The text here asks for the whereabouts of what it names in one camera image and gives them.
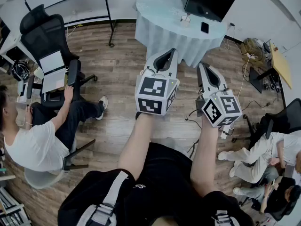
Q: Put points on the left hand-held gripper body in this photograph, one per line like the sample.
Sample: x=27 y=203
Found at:
x=150 y=91

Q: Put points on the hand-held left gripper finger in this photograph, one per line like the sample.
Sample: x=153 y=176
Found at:
x=174 y=65
x=154 y=59

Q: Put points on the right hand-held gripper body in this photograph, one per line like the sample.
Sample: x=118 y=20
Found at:
x=223 y=107

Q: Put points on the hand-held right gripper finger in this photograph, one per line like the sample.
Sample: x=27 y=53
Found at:
x=202 y=78
x=217 y=79

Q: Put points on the white cup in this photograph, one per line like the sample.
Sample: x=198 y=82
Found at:
x=185 y=22

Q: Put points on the spoon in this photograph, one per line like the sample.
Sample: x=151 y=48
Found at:
x=187 y=16

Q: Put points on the person's right forearm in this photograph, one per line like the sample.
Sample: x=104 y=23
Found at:
x=204 y=159

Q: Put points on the person's left forearm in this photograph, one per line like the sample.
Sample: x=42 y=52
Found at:
x=137 y=140

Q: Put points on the small black box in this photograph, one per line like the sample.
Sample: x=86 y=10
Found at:
x=200 y=105

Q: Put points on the round table with pale tablecloth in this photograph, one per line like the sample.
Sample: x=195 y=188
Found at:
x=164 y=32

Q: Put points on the white power strip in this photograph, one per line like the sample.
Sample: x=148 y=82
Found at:
x=251 y=55

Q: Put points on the black smartphone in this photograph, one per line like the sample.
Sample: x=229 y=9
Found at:
x=205 y=27

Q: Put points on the yellow wooden board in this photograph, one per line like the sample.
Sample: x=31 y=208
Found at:
x=281 y=65

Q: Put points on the large black box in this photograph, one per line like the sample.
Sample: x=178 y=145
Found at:
x=209 y=0

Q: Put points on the person's black clothing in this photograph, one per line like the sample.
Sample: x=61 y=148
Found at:
x=164 y=173

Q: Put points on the silver open laptop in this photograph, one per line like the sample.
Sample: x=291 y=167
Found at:
x=53 y=72

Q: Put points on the whiteboard on black stand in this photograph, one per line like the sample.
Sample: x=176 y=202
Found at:
x=70 y=1

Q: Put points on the black mesh office chair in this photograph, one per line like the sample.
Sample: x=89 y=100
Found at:
x=44 y=34

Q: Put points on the white small device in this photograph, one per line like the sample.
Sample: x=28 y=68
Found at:
x=22 y=92

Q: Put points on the white plastic chair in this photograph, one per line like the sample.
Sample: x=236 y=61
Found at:
x=44 y=178

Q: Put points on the white desk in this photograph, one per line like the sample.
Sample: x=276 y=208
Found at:
x=9 y=46

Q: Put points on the metal storage rack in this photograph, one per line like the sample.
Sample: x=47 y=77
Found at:
x=11 y=208

